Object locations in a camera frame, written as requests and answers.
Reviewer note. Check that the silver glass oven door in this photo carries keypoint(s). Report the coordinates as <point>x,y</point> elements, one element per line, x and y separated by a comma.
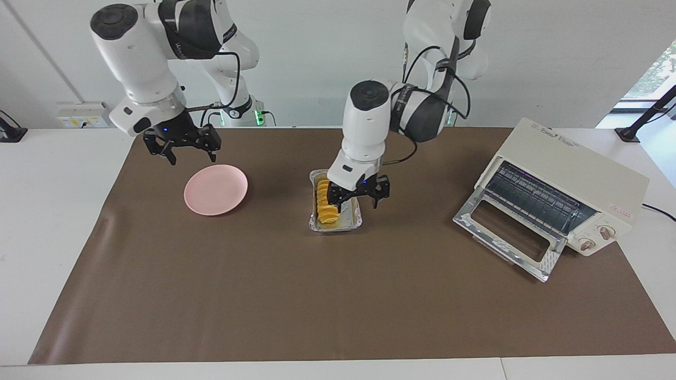
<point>507,248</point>

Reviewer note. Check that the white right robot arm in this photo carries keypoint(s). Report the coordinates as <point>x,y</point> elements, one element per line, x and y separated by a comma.
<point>137,58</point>

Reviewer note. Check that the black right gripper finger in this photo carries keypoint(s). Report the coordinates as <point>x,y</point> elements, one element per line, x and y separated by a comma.
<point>170,154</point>
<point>213,155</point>

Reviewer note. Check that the pink round plate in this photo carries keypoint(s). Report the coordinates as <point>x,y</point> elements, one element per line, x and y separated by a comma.
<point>214,191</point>

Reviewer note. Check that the white wall power outlet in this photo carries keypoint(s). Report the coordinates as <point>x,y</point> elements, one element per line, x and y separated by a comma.
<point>82,113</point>

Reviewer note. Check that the sliced golden bread loaf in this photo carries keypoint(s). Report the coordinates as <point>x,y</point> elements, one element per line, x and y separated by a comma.
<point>323,203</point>

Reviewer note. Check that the beige oven knob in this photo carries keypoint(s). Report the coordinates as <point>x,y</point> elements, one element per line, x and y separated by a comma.
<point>586,244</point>
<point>606,231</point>

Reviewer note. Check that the brown table mat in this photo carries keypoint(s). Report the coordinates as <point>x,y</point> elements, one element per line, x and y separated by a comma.
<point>317,295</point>

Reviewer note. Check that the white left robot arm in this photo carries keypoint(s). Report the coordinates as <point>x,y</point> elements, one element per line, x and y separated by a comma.
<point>364,126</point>

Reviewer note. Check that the aluminium foil tray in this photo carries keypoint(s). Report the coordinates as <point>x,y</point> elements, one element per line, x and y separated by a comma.
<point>353,216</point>

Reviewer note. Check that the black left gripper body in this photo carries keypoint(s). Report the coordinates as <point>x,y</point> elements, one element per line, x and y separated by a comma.
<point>364,187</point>

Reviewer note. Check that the cream toaster oven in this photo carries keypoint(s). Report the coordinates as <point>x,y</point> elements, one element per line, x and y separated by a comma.
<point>575,174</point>

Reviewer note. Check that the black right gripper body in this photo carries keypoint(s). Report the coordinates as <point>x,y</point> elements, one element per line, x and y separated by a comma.
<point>182,134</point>

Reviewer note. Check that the black desk clamp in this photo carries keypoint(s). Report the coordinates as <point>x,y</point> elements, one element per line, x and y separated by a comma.
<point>10,132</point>

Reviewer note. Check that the window with greenery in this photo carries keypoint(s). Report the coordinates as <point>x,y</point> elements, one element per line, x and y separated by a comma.
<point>657,74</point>

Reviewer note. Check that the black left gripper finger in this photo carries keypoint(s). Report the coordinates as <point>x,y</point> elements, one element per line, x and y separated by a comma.
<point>336,203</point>
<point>380,199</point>

